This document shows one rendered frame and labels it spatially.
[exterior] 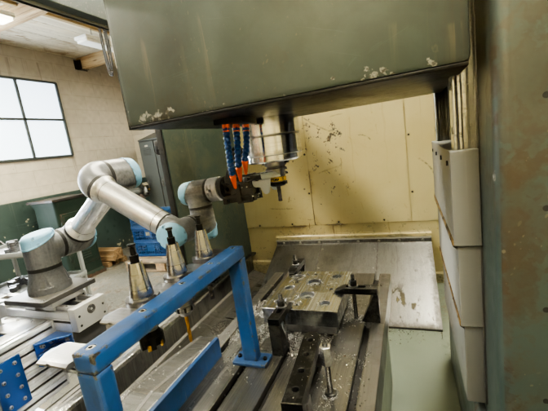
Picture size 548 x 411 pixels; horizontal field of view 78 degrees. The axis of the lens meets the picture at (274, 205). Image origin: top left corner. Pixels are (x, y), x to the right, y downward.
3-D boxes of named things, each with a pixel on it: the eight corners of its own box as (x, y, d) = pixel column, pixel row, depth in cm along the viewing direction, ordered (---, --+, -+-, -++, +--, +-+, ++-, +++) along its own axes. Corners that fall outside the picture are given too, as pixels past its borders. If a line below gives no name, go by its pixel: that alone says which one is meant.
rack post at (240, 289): (232, 364, 93) (214, 262, 88) (240, 353, 98) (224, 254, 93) (266, 369, 89) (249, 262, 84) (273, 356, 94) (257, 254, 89)
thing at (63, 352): (31, 365, 49) (30, 360, 49) (65, 344, 54) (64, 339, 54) (65, 371, 46) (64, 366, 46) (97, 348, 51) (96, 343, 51)
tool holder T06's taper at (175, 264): (178, 276, 72) (172, 246, 71) (162, 276, 74) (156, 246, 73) (192, 269, 76) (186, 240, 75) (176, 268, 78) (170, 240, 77)
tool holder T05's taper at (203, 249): (206, 258, 82) (201, 232, 81) (192, 258, 84) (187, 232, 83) (216, 252, 86) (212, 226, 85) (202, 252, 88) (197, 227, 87)
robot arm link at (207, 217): (183, 245, 108) (176, 212, 106) (205, 235, 118) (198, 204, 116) (204, 244, 105) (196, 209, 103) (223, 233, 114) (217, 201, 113)
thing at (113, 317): (95, 324, 59) (94, 320, 59) (118, 310, 64) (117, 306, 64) (125, 328, 56) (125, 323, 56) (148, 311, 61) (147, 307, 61)
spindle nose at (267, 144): (291, 160, 87) (285, 112, 85) (237, 166, 94) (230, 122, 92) (310, 155, 102) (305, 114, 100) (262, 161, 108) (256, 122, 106)
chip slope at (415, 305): (234, 338, 159) (225, 285, 154) (282, 279, 220) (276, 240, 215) (447, 357, 125) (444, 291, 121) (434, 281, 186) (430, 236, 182)
